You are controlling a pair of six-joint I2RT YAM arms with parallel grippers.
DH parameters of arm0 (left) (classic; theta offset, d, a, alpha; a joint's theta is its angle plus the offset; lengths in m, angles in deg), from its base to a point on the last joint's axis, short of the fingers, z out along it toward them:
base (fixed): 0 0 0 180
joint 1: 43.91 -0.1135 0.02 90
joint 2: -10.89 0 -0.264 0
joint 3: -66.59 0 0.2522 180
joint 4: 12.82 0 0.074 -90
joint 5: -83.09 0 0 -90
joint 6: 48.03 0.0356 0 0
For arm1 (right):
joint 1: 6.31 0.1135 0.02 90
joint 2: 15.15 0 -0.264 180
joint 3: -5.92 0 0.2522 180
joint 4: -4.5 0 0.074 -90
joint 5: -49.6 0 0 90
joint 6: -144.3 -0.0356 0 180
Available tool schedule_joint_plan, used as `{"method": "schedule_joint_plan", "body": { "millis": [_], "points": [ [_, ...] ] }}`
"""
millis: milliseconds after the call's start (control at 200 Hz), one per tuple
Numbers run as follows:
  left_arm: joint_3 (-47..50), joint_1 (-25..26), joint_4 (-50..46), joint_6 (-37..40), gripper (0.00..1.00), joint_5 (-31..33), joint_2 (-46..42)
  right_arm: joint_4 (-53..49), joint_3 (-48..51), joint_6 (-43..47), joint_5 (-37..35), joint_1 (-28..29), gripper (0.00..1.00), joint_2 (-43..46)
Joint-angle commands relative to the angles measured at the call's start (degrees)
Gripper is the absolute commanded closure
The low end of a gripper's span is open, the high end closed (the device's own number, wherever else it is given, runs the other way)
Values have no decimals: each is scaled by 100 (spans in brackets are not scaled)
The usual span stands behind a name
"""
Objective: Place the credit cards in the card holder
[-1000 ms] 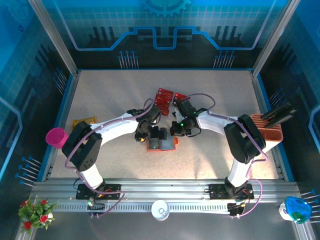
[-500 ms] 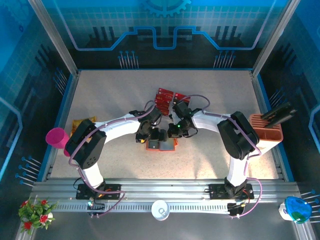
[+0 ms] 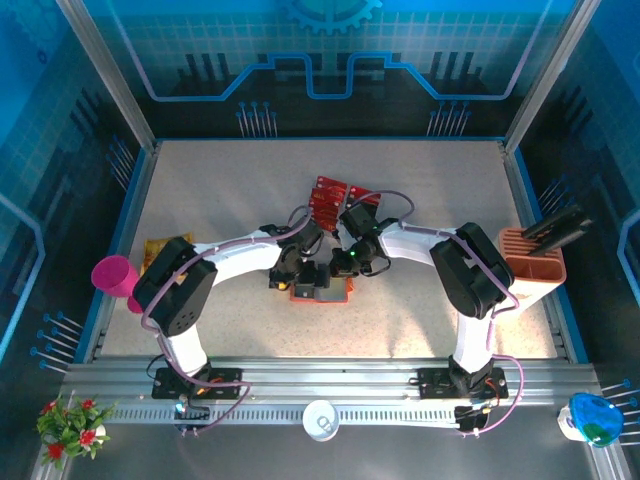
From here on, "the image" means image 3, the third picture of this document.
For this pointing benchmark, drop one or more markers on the black VIP credit card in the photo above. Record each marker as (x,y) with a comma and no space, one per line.
(306,295)

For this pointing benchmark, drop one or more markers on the red VIP credit card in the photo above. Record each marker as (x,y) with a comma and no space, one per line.
(325,206)
(332,182)
(325,220)
(327,194)
(362,195)

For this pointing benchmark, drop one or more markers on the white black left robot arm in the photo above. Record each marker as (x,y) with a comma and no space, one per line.
(235,255)

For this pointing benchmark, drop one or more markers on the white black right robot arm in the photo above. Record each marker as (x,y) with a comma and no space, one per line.
(410,242)

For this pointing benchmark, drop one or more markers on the yellow snack bag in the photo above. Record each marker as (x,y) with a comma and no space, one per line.
(152,250)

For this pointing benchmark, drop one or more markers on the orange knife block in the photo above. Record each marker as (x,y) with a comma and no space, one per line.
(540,272)

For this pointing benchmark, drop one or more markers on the pink plastic goblet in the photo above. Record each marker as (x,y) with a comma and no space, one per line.
(112,277)

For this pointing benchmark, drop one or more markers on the potted plant with red flowers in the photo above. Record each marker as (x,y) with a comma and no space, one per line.
(70,430)

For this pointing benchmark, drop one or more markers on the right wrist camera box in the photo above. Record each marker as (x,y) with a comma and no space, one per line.
(343,230)

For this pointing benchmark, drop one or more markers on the aluminium mounting rail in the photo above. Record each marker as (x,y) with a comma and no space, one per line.
(325,375)

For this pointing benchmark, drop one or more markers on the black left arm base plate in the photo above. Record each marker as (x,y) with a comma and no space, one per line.
(225,375)

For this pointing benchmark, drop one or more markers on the blue aluminium side rail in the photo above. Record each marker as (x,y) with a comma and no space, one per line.
(524,200)
(136,200)

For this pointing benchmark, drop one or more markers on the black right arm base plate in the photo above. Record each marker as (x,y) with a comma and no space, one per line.
(435,380)

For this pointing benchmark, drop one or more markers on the aluminium frame post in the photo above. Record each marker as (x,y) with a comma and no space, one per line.
(548,75)
(111,75)

